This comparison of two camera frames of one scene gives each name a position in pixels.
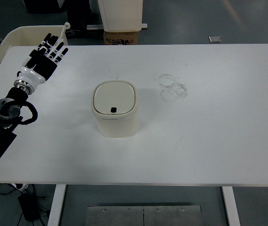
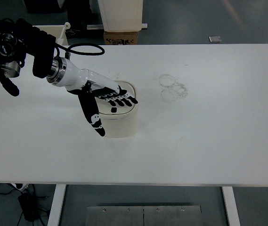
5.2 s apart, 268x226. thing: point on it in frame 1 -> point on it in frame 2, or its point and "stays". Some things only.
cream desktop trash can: (115, 104) stays
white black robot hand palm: (44, 66) -> (64, 72)
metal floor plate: (144, 215) stays
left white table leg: (55, 209) stays
